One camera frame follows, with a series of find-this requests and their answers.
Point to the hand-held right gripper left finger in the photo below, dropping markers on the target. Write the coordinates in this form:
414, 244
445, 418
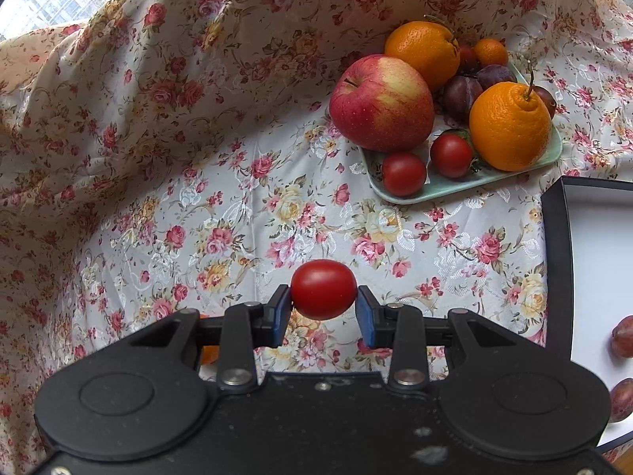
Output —
281, 324

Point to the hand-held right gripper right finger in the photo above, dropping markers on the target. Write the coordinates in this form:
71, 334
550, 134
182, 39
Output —
366, 324

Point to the red cherry tomato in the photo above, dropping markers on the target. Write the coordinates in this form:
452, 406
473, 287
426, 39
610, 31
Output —
451, 155
324, 289
404, 174

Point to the black box with white inside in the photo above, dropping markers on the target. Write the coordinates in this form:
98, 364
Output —
598, 257

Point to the small mandarin orange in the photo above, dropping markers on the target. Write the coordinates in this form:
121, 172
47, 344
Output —
491, 52
210, 354

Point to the light green tray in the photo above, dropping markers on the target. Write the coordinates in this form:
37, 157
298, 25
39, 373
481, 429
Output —
445, 189

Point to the floral tablecloth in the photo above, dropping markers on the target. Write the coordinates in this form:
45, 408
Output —
148, 183

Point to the red apple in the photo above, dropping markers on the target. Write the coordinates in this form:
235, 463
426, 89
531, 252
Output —
381, 104

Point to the large orange with knobbed top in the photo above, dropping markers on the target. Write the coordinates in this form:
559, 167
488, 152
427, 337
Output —
509, 128

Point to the large round orange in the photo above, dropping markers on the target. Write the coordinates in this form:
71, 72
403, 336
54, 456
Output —
420, 52

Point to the purple plum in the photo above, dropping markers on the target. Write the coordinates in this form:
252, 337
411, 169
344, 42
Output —
496, 76

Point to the small red plum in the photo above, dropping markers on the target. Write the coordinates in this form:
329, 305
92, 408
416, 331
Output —
467, 57

